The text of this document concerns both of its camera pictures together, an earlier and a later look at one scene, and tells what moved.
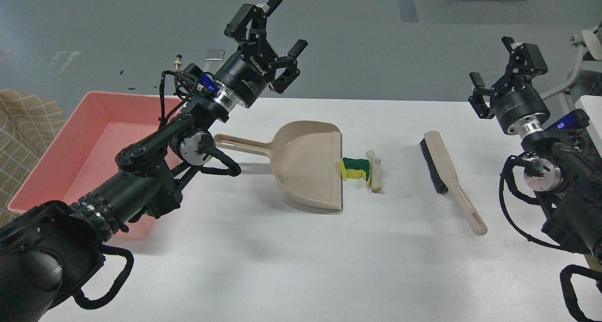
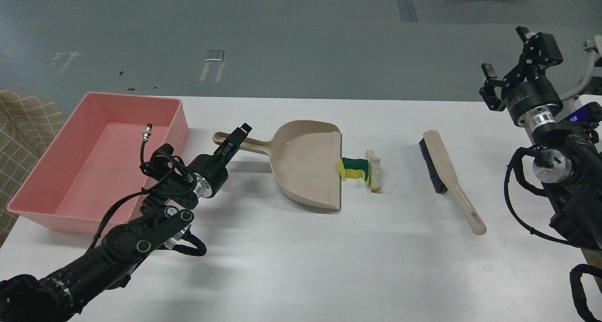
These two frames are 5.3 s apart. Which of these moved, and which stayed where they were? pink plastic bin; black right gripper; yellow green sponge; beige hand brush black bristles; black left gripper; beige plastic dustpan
Moved: black right gripper; black left gripper
Stayed: beige hand brush black bristles; pink plastic bin; beige plastic dustpan; yellow green sponge
